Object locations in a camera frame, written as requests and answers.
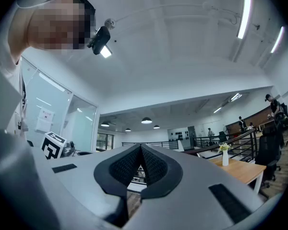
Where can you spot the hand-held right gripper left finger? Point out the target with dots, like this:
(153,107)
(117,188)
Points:
(76,188)

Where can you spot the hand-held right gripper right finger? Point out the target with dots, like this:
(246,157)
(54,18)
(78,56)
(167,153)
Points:
(194,181)

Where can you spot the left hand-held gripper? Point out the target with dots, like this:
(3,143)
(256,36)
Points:
(52,146)

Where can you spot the white paper notice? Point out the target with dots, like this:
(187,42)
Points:
(45,118)

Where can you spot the white vase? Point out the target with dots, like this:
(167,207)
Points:
(225,158)

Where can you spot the yellow and white flowers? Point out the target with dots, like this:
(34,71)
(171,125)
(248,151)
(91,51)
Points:
(225,146)

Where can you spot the wooden table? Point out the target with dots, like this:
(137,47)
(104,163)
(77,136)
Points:
(240,171)

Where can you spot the black metal railing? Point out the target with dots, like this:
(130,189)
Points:
(242,138)

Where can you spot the person's pale shirt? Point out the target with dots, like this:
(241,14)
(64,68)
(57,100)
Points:
(4,90)

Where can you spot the black office chair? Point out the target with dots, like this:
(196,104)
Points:
(268,150)

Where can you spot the square ceiling panel light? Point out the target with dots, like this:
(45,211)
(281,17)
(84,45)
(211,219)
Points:
(106,51)

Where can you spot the person's head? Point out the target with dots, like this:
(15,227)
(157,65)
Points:
(45,25)

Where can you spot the long ceiling tube light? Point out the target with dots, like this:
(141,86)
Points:
(278,39)
(244,13)

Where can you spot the glass partition wall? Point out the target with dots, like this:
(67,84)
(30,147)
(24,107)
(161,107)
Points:
(82,121)

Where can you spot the black head-mounted camera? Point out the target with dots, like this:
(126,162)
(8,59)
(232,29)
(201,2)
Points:
(101,38)

